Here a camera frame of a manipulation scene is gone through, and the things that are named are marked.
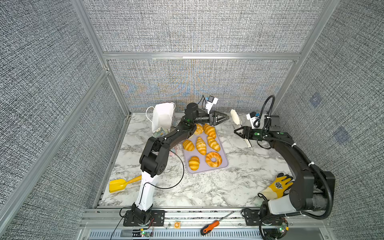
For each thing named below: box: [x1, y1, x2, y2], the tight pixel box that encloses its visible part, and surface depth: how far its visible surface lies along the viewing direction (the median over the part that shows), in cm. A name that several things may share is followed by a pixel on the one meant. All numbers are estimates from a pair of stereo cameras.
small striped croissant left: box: [183, 139, 195, 152], surface depth 99 cm
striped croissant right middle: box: [207, 136, 221, 152], surface depth 99 cm
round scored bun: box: [194, 123, 204, 136], surface depth 106 cm
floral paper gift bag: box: [146, 102, 176, 138], surface depth 90 cm
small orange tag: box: [174, 221, 181, 229], surface depth 72 cm
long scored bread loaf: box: [195, 136, 207, 156], surface depth 98 cm
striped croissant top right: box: [203, 123, 217, 139], surface depth 106 cm
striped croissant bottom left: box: [188, 156, 200, 171], surface depth 91 cm
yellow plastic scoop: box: [109, 175, 142, 193], surface depth 86 cm
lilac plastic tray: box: [182, 123, 229, 174], surface depth 98 cm
